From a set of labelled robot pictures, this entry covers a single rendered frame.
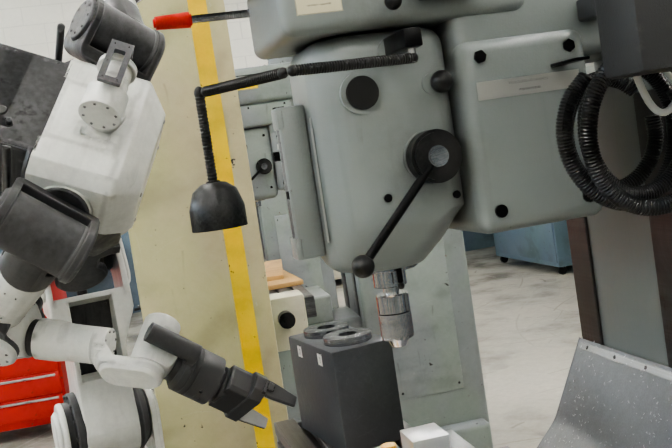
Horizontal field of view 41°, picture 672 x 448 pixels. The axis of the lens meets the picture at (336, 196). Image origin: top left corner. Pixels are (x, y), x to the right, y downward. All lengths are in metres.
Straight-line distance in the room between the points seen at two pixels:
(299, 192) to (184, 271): 1.76
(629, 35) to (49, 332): 1.07
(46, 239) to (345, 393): 0.59
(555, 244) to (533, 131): 7.34
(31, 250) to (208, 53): 1.68
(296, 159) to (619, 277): 0.55
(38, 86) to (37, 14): 8.86
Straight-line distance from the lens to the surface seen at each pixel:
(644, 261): 1.38
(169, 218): 2.93
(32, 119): 1.50
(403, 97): 1.17
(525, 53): 1.22
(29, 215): 1.38
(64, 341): 1.61
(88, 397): 1.81
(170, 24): 1.32
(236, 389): 1.58
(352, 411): 1.62
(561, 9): 1.27
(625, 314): 1.45
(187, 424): 3.04
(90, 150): 1.47
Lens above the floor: 1.48
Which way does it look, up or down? 3 degrees down
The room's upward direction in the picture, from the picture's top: 9 degrees counter-clockwise
